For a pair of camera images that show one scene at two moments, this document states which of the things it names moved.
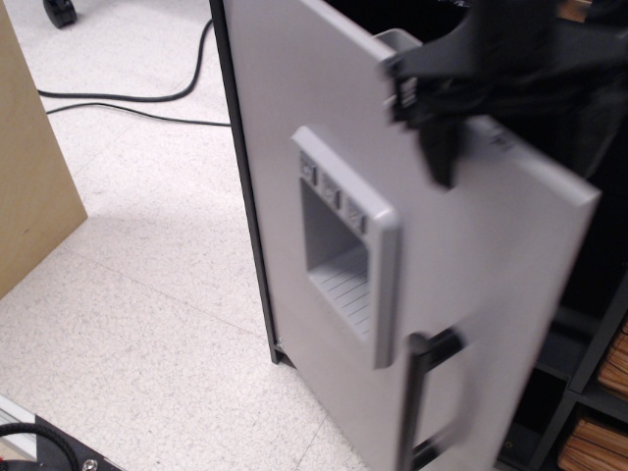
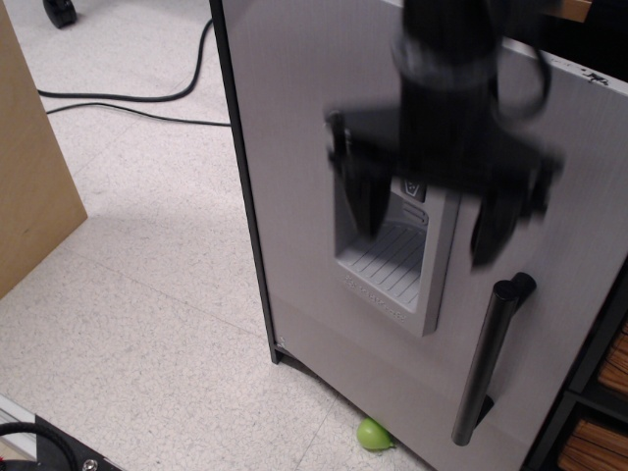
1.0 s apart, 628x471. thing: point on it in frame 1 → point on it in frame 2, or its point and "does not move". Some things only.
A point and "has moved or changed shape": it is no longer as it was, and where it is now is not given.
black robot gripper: x=515 y=55 → x=444 y=132
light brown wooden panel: x=40 y=207 does not move
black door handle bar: x=423 y=352 → x=478 y=395
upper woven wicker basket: x=614 y=371 does not move
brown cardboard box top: x=575 y=10 does not move
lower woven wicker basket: x=595 y=447 does not move
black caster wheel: x=61 y=12 does not move
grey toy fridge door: x=433 y=317 has moved or changed shape
